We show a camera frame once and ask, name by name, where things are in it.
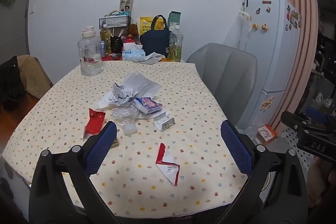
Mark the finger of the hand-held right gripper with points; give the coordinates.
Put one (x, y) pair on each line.
(316, 113)
(291, 120)

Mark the green carton box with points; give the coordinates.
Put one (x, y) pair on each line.
(173, 18)

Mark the navy lunch bag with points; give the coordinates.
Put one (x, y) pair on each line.
(155, 41)

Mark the brown plush toy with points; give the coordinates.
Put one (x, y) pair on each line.
(134, 29)

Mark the grey door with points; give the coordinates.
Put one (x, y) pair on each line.
(15, 29)

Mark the bundle of wooden sticks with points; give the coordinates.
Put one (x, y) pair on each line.
(120, 33)

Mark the red packet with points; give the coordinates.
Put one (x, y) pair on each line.
(93, 123)

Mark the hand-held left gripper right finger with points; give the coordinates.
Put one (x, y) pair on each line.
(236, 145)

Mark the white tissue paper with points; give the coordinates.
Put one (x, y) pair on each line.
(141, 83)

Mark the silver blister pack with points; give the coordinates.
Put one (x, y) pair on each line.
(164, 123)

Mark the yellow snack packet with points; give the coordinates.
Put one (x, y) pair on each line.
(144, 24)

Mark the yellow red figure magnet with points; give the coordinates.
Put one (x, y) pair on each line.
(266, 103)

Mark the red bottle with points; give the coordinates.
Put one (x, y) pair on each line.
(129, 39)

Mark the printed paper tote bag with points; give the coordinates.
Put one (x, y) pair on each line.
(126, 1)

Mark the blue tissue box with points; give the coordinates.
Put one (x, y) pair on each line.
(134, 54)

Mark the slim tea bottle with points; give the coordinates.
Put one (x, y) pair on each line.
(105, 37)

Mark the dark shelf unit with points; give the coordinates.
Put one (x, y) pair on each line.
(325, 56)

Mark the white plastic cap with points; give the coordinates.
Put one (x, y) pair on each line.
(130, 129)

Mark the wide tea bottle white cap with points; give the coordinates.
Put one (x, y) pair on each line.
(175, 48)

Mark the yellow fridge magnet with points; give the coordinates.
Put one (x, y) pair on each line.
(265, 27)

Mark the cluster of fridge magnets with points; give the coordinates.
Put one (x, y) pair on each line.
(294, 18)

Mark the black holder cup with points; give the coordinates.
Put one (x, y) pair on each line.
(116, 44)

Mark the blue drink can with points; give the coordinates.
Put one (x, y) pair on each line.
(103, 48)

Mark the teal packet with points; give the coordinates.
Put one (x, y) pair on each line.
(119, 13)

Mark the grey chair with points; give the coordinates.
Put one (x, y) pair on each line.
(225, 77)

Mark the small white wall plate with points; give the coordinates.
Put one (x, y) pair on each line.
(31, 9)

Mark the red white torn wrapper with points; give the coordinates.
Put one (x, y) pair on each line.
(168, 169)

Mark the black hook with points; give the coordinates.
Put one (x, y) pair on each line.
(244, 3)

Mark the blue pink packet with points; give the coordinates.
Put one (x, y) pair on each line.
(148, 104)

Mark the white hanging bag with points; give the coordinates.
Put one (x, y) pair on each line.
(245, 29)

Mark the clear plastic bag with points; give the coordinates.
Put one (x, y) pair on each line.
(123, 113)
(248, 130)

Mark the white pegboard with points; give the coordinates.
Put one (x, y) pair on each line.
(291, 140)

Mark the red mat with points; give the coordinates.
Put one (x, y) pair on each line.
(111, 57)

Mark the floral tablecloth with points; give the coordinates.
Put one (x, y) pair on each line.
(197, 121)

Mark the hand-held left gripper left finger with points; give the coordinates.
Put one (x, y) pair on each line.
(102, 145)

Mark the black cloth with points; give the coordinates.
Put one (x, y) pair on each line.
(10, 82)

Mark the foil wrapper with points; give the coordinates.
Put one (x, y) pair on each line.
(120, 95)

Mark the large clear water jug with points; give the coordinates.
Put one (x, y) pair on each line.
(90, 56)

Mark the white crumpled bag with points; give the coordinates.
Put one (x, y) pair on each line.
(152, 58)

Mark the orange white box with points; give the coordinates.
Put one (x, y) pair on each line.
(266, 134)

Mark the round orange fridge magnet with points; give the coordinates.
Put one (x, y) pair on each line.
(255, 27)

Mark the white fridge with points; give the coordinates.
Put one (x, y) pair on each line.
(273, 56)

